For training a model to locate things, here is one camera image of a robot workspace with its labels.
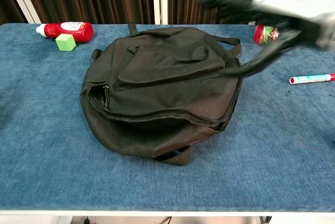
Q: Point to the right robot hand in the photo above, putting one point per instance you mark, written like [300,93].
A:
[288,6]

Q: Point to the black fabric backpack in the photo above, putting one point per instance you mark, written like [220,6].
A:
[167,98]

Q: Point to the green chips can red lid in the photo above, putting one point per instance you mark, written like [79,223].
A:
[265,35]

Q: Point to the teal marker with red cap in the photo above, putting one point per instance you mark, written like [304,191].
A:
[311,78]

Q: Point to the blue felt table cover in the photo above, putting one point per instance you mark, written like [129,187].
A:
[274,143]

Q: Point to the red bottle with white cap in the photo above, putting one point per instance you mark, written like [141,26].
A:
[70,31]

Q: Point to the green cube block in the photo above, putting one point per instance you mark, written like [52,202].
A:
[65,43]

